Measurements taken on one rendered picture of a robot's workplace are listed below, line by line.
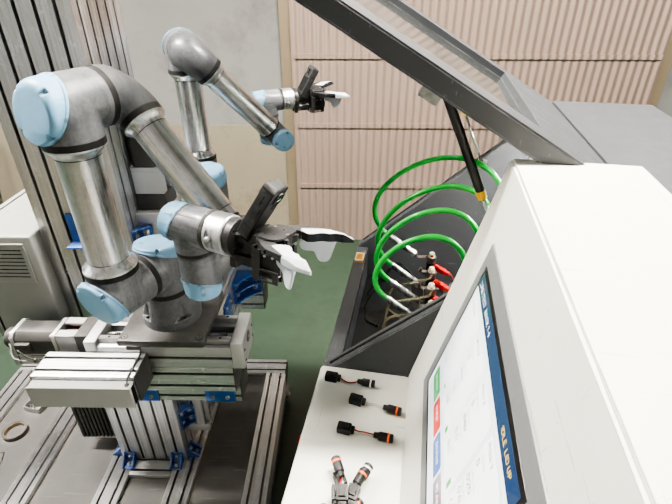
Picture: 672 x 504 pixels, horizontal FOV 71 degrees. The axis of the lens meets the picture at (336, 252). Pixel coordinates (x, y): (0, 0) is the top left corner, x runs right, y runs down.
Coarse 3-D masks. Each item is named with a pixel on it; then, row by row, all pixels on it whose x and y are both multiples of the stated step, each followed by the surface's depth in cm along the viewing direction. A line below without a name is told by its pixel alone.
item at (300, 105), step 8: (312, 88) 174; (320, 88) 174; (296, 96) 170; (312, 96) 173; (296, 104) 172; (304, 104) 175; (312, 104) 174; (320, 104) 176; (296, 112) 175; (312, 112) 176
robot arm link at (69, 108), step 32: (32, 96) 80; (64, 96) 81; (96, 96) 86; (32, 128) 83; (64, 128) 82; (96, 128) 88; (64, 160) 88; (96, 160) 91; (96, 192) 93; (96, 224) 95; (96, 256) 99; (128, 256) 104; (96, 288) 100; (128, 288) 104
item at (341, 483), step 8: (336, 456) 93; (336, 464) 91; (368, 464) 91; (336, 472) 91; (360, 472) 90; (368, 472) 90; (336, 480) 90; (344, 480) 90; (360, 480) 88; (336, 488) 86; (344, 488) 85; (352, 488) 87; (360, 488) 88; (336, 496) 84; (344, 496) 84; (352, 496) 86
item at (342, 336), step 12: (360, 252) 173; (360, 264) 166; (360, 276) 159; (348, 288) 153; (360, 288) 161; (348, 300) 148; (360, 300) 166; (348, 312) 142; (336, 324) 138; (348, 324) 138; (336, 336) 133; (348, 336) 139; (336, 348) 129; (348, 348) 142
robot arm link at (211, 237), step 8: (208, 216) 82; (216, 216) 82; (224, 216) 81; (232, 216) 82; (208, 224) 81; (216, 224) 80; (224, 224) 80; (208, 232) 81; (216, 232) 80; (208, 240) 81; (216, 240) 80; (208, 248) 83; (216, 248) 81
